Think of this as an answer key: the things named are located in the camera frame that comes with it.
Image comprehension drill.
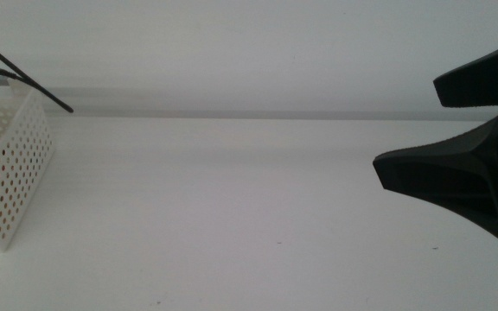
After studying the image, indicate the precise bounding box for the black braided left camera cable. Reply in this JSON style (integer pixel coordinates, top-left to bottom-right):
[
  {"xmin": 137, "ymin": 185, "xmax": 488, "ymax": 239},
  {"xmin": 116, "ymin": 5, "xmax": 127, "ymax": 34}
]
[{"xmin": 0, "ymin": 33, "xmax": 75, "ymax": 115}]

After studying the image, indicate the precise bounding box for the white perforated plastic basket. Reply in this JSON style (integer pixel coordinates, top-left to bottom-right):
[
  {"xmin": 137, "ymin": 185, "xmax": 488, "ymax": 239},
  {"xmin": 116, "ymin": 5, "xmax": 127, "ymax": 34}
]
[{"xmin": 0, "ymin": 79, "xmax": 55, "ymax": 253}]

